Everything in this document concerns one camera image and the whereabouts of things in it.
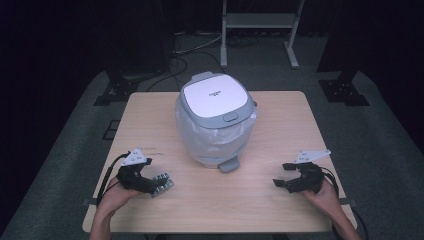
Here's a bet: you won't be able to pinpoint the black stand base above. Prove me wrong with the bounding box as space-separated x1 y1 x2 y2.
318 69 371 107
93 70 142 107

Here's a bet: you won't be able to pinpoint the person's right hand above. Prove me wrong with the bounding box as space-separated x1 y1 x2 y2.
301 181 340 215

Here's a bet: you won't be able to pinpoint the right hand-held gripper black cable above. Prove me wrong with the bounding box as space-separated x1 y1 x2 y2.
320 167 370 240

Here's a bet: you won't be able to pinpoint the left hand-held gripper black cable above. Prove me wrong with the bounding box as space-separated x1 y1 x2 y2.
96 151 131 205

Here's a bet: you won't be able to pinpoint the hand-held gripper black cable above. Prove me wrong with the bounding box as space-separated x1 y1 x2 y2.
96 151 131 205
320 167 370 240

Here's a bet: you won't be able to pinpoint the clear plastic bin liner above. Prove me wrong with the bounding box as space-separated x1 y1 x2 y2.
175 98 258 168

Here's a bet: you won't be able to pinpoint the silver pill blister pack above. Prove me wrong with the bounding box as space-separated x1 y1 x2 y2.
151 171 175 198

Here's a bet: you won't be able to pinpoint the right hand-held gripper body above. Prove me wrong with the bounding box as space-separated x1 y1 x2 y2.
294 149 332 195

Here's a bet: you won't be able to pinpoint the person's left hand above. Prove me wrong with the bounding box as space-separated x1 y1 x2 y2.
99 177 143 215

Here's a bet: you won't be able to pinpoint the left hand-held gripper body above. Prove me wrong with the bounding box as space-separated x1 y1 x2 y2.
116 147 153 192

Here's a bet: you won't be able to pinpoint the white metal stand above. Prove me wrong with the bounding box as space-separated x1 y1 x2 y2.
219 0 306 70

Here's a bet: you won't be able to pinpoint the white grey rice cooker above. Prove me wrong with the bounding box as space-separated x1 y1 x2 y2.
175 70 258 174

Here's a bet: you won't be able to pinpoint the black floor cables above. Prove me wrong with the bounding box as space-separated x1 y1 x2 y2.
146 31 225 93

